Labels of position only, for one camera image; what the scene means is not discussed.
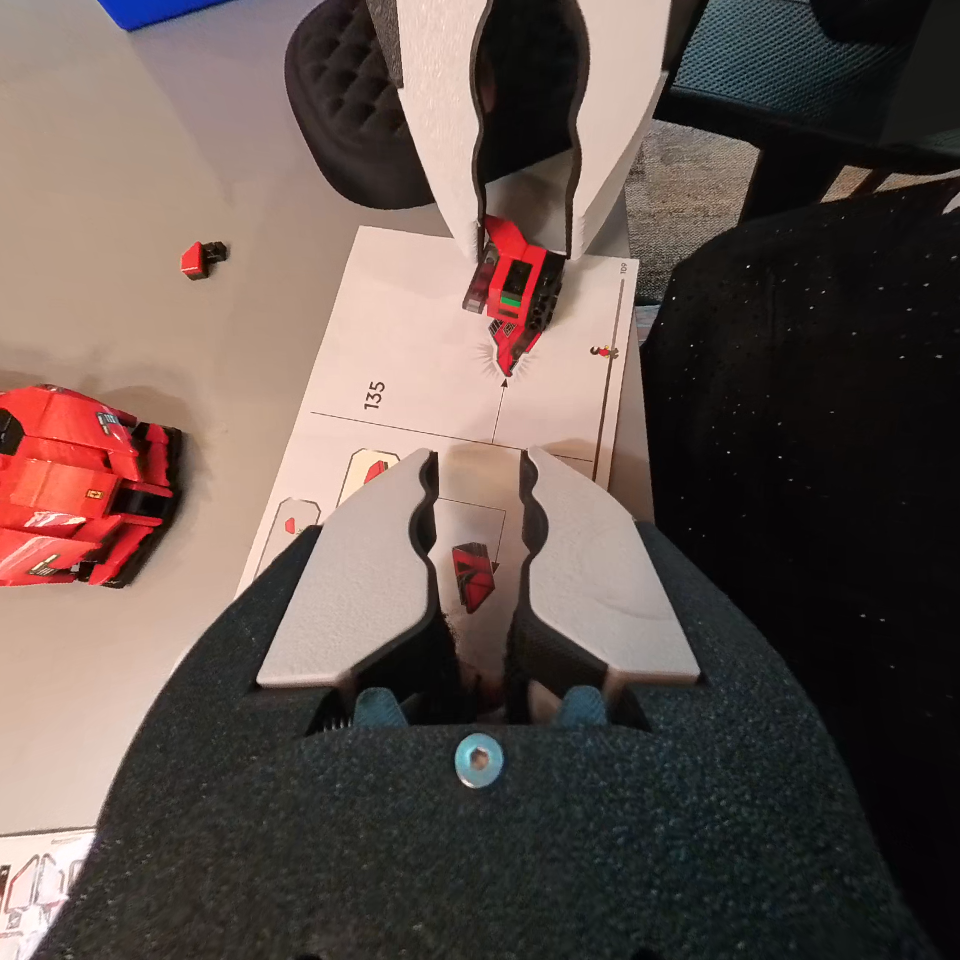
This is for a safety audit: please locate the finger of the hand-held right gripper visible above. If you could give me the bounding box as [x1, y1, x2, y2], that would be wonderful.
[563, 0, 673, 264]
[368, 0, 489, 256]

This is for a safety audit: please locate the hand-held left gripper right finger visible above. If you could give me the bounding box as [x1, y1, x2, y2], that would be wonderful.
[510, 446, 702, 694]

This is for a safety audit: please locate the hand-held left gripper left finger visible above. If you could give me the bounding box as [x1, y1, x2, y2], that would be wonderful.
[255, 447, 447, 699]

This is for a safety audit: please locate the red black green lego assembly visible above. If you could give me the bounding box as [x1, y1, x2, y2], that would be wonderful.
[461, 215, 568, 334]

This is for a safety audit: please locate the blue plastic bin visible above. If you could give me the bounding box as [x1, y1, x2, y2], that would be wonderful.
[98, 0, 264, 34]

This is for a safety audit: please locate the red lego car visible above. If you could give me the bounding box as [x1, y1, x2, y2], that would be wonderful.
[0, 384, 184, 589]

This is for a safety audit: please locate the lego instruction booklet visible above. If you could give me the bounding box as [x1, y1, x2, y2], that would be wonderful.
[237, 225, 643, 601]

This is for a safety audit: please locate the black mesh chair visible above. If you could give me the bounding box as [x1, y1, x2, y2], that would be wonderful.
[285, 0, 960, 226]

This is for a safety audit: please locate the white sticker sheet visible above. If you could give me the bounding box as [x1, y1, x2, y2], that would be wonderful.
[0, 833, 99, 960]

